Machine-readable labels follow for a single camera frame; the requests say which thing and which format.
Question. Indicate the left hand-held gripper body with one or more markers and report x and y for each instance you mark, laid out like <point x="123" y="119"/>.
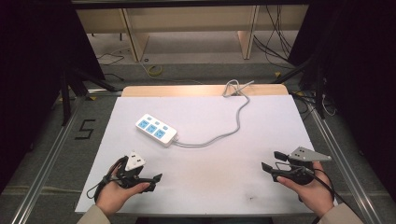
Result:
<point x="134" y="161"/>

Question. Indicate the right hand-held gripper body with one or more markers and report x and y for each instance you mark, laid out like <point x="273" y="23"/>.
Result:
<point x="306" y="154"/>

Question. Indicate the person's left hand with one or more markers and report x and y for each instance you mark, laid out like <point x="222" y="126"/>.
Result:
<point x="113" y="196"/>

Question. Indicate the person's right hand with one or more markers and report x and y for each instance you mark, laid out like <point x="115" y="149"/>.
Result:
<point x="317" y="194"/>

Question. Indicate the white blue power strip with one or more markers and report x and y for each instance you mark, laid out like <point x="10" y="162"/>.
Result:
<point x="155" y="130"/>

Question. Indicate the white table board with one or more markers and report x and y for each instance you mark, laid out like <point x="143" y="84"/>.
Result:
<point x="202" y="174"/>

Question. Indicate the black metal stand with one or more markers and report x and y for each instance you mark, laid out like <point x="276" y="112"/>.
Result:
<point x="67" y="93"/>
<point x="319" y="90"/>

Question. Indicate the wooden table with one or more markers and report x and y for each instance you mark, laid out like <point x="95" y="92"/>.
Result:
<point x="186" y="90"/>

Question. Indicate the black curtain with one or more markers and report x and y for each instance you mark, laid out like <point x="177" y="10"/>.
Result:
<point x="361" y="77"/>
<point x="28" y="87"/>

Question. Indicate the light wooden desk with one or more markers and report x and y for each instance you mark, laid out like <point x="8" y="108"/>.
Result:
<point x="193" y="18"/>

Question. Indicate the aluminium floor rail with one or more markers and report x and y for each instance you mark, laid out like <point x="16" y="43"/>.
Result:
<point x="46" y="161"/>
<point x="345" y="168"/>

